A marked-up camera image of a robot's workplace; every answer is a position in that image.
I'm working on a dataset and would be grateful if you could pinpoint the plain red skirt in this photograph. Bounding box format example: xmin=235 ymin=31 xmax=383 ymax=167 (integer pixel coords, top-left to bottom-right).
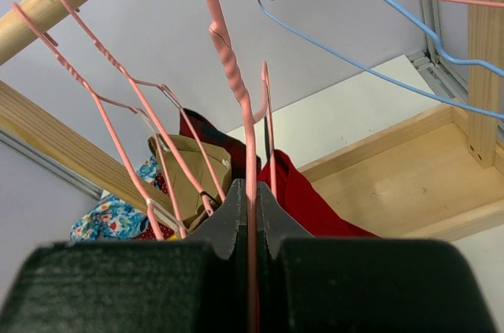
xmin=258 ymin=150 xmax=375 ymax=238

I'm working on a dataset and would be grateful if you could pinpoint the dark red polka-dot skirt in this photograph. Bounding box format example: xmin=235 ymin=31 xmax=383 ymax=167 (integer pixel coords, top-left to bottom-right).
xmin=133 ymin=171 xmax=178 ymax=241

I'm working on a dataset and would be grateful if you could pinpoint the tan pleated skirt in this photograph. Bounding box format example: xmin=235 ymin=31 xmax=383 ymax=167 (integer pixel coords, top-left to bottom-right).
xmin=146 ymin=134 xmax=233 ymax=235

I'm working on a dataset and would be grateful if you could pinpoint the pink hanger holding tan skirt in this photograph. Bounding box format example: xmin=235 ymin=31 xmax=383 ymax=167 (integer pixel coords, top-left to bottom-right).
xmin=10 ymin=2 xmax=166 ymax=241

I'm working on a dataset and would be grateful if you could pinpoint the light blue wire hanger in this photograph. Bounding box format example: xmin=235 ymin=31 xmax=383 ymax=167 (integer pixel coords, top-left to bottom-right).
xmin=257 ymin=0 xmax=504 ymax=120

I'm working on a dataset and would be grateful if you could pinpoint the pink hanger of red skirt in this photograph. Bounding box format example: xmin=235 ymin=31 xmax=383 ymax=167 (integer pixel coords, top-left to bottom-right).
xmin=206 ymin=0 xmax=260 ymax=332

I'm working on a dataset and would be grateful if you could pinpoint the wooden clothes rack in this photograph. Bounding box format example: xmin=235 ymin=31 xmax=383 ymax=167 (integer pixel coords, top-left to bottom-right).
xmin=1 ymin=0 xmax=503 ymax=241

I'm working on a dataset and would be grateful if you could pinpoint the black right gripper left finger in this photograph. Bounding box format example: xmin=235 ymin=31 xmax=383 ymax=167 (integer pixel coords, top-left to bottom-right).
xmin=1 ymin=180 xmax=247 ymax=332

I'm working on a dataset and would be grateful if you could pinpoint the blue floral skirt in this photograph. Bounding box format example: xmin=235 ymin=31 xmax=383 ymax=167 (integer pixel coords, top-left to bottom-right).
xmin=69 ymin=154 xmax=162 ymax=242

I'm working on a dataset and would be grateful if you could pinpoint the red plaid skirt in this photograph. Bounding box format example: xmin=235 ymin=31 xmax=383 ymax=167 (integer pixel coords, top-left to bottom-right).
xmin=184 ymin=109 xmax=246 ymax=181

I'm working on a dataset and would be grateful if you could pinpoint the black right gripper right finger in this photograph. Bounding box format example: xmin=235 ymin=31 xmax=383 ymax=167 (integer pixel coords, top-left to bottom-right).
xmin=257 ymin=183 xmax=497 ymax=332

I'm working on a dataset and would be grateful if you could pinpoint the pink hanger of plaid skirt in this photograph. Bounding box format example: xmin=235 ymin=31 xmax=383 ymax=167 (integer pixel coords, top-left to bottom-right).
xmin=59 ymin=0 xmax=223 ymax=239

